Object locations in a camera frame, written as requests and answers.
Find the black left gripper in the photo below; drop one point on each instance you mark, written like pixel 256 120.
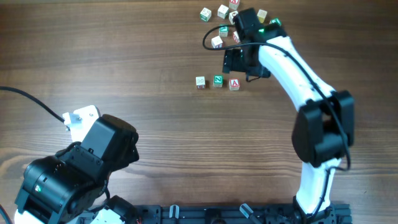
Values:
pixel 130 157

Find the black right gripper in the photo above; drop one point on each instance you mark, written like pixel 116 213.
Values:
pixel 231 63

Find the red A top block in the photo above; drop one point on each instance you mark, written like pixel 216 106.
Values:
pixel 234 84

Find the green Z top block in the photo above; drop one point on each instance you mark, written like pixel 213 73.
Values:
pixel 218 81

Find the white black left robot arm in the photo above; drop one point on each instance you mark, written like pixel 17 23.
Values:
pixel 58 188

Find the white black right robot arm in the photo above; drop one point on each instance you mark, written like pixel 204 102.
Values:
pixel 324 126

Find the snail picture wooden block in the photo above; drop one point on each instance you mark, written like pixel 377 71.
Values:
pixel 236 37

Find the red I wooden block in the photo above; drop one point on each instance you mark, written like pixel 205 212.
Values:
pixel 216 42

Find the green V top block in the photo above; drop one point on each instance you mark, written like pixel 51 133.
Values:
pixel 223 30

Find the yellow letter block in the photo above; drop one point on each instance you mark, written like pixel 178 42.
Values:
pixel 261 15

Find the yellow rim picture block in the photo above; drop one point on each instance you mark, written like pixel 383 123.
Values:
pixel 232 15

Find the green E top block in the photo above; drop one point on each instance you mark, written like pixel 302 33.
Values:
pixel 275 21

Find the green N side block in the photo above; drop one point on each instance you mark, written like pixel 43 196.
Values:
pixel 223 11

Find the red X top block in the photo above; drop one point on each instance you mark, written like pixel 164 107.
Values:
pixel 234 4

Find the green letter block far left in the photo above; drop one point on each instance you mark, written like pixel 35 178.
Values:
pixel 205 14

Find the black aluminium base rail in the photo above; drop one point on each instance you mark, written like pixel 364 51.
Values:
pixel 233 214

